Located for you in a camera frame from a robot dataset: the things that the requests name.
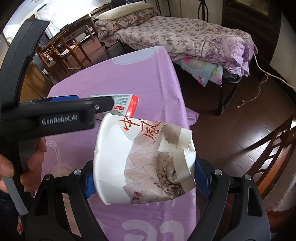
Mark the folded floral quilt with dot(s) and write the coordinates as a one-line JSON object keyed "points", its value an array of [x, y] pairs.
{"points": [[120, 23]]}

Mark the cream pillow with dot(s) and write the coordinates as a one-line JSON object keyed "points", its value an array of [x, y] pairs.
{"points": [[120, 11]]}

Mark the white packet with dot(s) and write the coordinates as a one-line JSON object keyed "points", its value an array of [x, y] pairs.
{"points": [[124, 102]]}

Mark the white window curtain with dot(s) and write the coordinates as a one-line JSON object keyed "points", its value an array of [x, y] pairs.
{"points": [[55, 16]]}

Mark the brown wooden cabinet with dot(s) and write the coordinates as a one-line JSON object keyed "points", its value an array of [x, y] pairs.
{"points": [[34, 81]]}

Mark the wooden table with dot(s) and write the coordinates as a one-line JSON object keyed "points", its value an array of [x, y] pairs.
{"points": [[78, 20]]}

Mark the white printed paper cup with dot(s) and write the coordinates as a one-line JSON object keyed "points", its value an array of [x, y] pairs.
{"points": [[115, 150]]}

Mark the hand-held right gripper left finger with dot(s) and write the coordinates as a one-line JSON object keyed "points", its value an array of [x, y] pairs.
{"points": [[89, 187]]}

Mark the purple tablecloth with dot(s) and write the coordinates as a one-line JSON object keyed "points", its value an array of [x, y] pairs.
{"points": [[138, 76]]}

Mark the dark wooden panel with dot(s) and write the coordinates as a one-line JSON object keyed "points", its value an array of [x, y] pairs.
{"points": [[254, 30]]}

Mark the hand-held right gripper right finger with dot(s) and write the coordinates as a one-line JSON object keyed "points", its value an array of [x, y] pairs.
{"points": [[202, 180]]}

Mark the pastel patterned mattress pad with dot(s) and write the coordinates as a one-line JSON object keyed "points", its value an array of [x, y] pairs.
{"points": [[203, 71]]}

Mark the person's left hand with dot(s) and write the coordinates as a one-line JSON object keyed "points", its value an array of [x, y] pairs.
{"points": [[34, 166]]}

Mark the wooden armchair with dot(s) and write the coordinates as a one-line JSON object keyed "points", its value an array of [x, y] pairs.
{"points": [[76, 55]]}

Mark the purple floral quilt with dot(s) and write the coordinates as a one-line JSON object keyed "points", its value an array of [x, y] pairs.
{"points": [[231, 51]]}

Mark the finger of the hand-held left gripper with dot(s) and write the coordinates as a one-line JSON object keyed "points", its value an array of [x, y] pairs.
{"points": [[64, 98], [101, 104]]}

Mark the brown wooden chair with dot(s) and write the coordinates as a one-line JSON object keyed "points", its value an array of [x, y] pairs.
{"points": [[272, 148]]}

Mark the bed with floral quilt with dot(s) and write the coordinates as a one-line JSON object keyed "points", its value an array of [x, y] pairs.
{"points": [[223, 99]]}

